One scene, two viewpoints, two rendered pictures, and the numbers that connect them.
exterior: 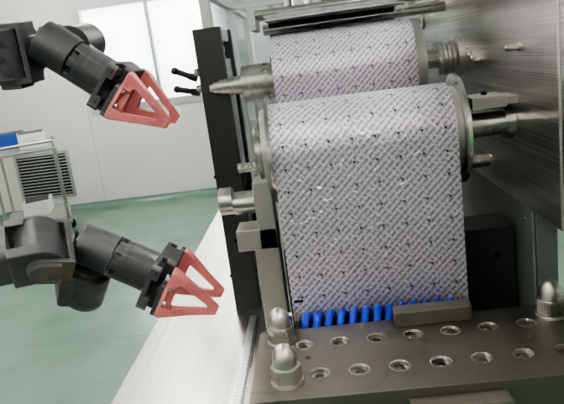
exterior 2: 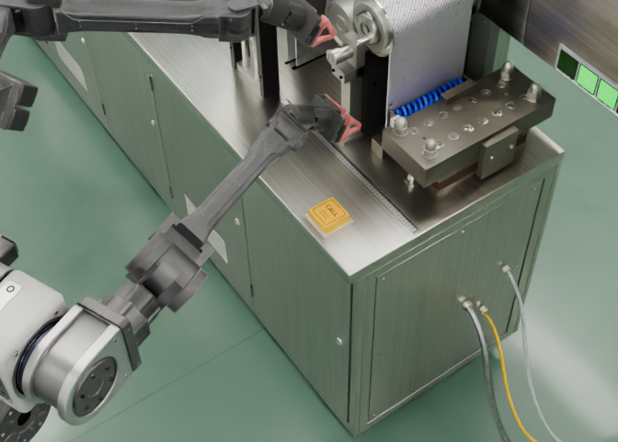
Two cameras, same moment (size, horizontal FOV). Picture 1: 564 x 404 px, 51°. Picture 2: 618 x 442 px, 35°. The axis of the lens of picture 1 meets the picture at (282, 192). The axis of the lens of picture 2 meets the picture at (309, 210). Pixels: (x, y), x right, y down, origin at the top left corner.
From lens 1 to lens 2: 177 cm
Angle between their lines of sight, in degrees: 48
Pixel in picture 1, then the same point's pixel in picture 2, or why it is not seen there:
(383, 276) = (429, 77)
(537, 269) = (488, 47)
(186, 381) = (303, 164)
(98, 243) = (307, 116)
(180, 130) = not seen: outside the picture
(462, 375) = (496, 125)
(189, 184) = not seen: outside the picture
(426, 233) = (452, 51)
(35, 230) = (288, 124)
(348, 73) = not seen: outside the picture
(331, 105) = not seen: outside the picture
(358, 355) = (445, 129)
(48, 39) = (278, 10)
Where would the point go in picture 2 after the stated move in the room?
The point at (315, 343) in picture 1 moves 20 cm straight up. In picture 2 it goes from (418, 128) to (425, 62)
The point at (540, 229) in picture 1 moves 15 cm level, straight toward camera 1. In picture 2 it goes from (493, 28) to (517, 68)
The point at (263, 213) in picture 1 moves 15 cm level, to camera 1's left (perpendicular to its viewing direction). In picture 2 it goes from (360, 59) to (309, 87)
